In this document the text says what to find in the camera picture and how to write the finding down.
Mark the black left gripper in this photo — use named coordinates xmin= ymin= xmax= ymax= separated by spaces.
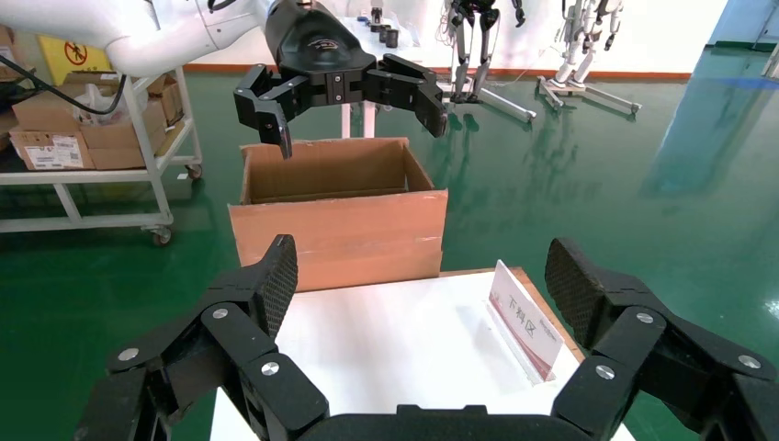
xmin=233 ymin=0 xmax=450 ymax=161

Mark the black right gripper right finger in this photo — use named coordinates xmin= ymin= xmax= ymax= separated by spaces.
xmin=543 ymin=235 xmax=779 ymax=441

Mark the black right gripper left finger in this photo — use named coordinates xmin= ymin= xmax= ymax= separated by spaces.
xmin=73 ymin=233 xmax=333 ymax=441

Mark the large open cardboard box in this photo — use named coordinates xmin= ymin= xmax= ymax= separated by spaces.
xmin=228 ymin=137 xmax=450 ymax=293

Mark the brown cardboard box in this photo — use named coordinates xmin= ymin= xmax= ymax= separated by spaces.
xmin=82 ymin=115 xmax=170 ymax=171
xmin=12 ymin=85 xmax=168 ymax=134
xmin=0 ymin=24 xmax=28 ymax=84
xmin=145 ymin=73 xmax=185 ymax=127

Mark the cardboard box with white labels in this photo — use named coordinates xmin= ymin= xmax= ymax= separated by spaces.
xmin=8 ymin=128 xmax=96 ymax=172

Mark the white background table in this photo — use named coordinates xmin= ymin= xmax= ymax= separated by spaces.
xmin=182 ymin=15 xmax=455 ymax=139

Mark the black humanoid robot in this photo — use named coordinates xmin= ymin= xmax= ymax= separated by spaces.
xmin=446 ymin=0 xmax=527 ymax=102

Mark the acrylic sign with red stripe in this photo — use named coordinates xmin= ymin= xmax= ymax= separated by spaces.
xmin=486 ymin=259 xmax=566 ymax=386

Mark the black humanoid support stand base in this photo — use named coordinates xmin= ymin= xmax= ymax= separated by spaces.
xmin=441 ymin=75 xmax=538 ymax=123

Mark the clear plastic bag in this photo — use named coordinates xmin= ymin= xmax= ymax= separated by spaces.
xmin=73 ymin=82 xmax=134 ymax=126

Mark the white humanoid robot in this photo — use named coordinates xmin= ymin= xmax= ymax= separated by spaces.
xmin=559 ymin=0 xmax=628 ymax=69

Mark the white humanoid support stand base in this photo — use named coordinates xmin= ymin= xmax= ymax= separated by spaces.
xmin=536 ymin=66 xmax=643 ymax=117

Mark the yellow warning sign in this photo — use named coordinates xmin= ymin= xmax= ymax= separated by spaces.
xmin=36 ymin=34 xmax=115 ymax=86

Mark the white pipe frame cart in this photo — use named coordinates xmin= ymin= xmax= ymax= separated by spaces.
xmin=0 ymin=66 xmax=205 ymax=248

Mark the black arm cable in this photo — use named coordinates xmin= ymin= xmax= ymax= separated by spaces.
xmin=0 ymin=54 xmax=129 ymax=117

